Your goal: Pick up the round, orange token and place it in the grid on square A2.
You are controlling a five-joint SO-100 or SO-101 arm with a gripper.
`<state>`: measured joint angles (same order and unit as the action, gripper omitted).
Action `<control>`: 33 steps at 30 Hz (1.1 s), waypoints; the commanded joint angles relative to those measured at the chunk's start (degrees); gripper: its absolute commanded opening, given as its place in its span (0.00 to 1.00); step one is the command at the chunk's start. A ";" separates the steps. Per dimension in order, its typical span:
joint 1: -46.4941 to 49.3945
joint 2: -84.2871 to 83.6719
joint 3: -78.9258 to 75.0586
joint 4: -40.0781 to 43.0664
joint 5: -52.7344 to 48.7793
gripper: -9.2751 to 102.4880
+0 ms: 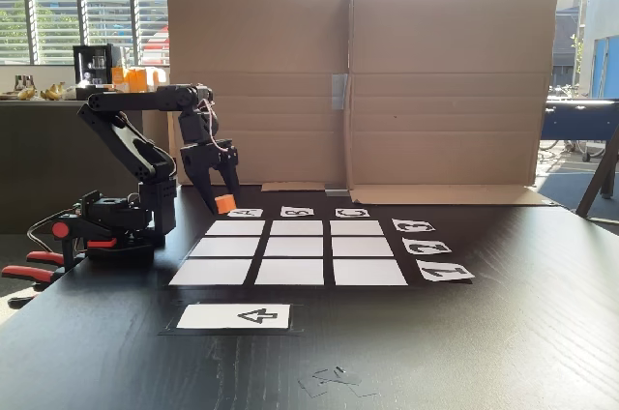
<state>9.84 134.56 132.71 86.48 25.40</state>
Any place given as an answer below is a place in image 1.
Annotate grey tape on cardboard wall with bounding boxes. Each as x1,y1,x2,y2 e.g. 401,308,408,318
331,73,349,111

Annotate white nine-square grid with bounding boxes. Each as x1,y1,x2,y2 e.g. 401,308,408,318
168,220,410,287

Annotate paper sheet number 1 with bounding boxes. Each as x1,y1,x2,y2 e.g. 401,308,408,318
415,258,476,282

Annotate black coffee machine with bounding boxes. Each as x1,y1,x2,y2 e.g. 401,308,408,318
72,44,123,101

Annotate paper sheet number 3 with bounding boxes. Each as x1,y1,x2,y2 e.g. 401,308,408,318
391,219,436,233

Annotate orange cartons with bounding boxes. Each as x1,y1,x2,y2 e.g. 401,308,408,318
110,66,168,93

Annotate white arrow paper sheet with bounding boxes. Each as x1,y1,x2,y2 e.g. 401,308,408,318
176,303,291,331

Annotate brown cardboard box screen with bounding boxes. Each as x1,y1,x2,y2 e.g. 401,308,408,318
166,0,560,207

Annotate paper sheet number 2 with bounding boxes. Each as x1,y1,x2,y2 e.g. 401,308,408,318
401,237,454,255

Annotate wooden stand leg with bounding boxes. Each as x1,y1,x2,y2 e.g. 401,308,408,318
575,125,619,219

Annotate grey base cable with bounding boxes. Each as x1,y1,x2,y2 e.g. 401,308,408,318
26,209,81,249

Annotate dark counter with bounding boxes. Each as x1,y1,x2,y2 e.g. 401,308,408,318
0,99,170,235

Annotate red black clamp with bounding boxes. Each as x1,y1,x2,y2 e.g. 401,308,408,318
27,217,118,272
0,264,55,309

